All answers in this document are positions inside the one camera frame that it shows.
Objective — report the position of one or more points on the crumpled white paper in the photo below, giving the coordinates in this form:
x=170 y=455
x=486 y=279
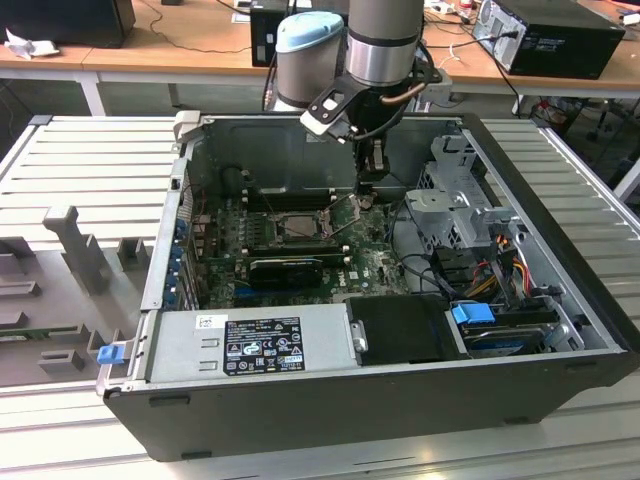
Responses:
x=30 y=46

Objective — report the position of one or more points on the wooden desk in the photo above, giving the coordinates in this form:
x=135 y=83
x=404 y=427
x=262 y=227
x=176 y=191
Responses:
x=175 y=62

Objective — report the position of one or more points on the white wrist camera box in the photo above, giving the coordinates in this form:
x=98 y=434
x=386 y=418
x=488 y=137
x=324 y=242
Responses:
x=320 y=122

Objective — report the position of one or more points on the black open PC case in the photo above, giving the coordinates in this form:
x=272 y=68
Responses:
x=300 y=420

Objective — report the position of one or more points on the large black box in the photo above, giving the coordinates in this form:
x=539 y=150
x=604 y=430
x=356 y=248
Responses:
x=65 y=22

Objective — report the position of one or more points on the green motherboard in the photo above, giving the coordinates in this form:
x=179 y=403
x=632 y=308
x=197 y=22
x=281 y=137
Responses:
x=370 y=260

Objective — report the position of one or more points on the grey power supply unit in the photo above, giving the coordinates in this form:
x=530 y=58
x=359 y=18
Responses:
x=175 y=345

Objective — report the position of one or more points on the black desktop computer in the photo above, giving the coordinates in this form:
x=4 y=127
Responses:
x=565 y=45

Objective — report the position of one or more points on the CPU socket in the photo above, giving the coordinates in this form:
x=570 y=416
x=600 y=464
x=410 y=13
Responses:
x=278 y=231

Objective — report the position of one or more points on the silver square CPU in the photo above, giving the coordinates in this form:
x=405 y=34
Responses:
x=302 y=225

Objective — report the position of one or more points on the grey parts rack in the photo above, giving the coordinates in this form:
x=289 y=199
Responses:
x=50 y=300

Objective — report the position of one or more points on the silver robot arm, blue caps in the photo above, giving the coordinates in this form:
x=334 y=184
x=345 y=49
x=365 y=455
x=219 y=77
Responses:
x=385 y=45

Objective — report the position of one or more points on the blue disk carrier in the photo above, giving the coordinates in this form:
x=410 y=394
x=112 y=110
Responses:
x=472 y=315

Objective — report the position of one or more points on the grey metal drive cage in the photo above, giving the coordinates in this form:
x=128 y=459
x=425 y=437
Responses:
x=450 y=210

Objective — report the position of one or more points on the black graphics card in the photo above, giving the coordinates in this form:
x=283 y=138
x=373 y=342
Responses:
x=285 y=274

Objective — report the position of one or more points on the black RAM stick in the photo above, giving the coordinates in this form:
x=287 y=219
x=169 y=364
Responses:
x=300 y=256
x=295 y=194

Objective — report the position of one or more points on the hard disk drive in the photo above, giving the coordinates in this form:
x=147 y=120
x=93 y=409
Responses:
x=500 y=342

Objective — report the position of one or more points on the blue case latch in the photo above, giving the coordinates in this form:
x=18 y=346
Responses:
x=110 y=354

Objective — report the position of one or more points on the black plastic shroud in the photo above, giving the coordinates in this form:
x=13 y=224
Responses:
x=400 y=330

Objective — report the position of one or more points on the small black tower box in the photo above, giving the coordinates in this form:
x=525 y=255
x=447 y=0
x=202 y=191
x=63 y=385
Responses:
x=262 y=37

